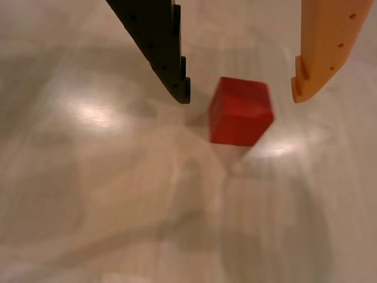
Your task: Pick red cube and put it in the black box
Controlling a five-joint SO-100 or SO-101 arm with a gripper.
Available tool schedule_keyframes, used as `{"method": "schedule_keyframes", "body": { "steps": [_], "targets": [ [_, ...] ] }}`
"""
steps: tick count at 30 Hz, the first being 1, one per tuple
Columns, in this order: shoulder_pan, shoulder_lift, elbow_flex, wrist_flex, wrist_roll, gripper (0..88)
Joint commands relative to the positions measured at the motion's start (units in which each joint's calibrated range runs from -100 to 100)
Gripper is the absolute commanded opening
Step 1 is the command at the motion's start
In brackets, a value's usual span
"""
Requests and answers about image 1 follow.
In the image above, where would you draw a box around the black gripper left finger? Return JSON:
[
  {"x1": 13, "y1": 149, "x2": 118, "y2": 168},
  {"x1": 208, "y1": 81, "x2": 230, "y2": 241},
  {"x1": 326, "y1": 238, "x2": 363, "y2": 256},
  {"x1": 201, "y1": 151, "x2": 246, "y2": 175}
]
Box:
[{"x1": 105, "y1": 0, "x2": 192, "y2": 104}]

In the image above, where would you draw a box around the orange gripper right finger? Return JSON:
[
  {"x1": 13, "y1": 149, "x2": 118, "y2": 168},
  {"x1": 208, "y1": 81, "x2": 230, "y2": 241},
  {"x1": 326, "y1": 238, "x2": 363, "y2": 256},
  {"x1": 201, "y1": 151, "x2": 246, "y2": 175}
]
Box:
[{"x1": 290, "y1": 0, "x2": 374, "y2": 104}]

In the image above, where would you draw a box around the red cube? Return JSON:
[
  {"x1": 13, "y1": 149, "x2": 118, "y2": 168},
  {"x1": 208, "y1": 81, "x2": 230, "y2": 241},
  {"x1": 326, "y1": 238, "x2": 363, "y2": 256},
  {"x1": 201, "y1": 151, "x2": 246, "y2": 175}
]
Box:
[{"x1": 209, "y1": 76, "x2": 276, "y2": 147}]

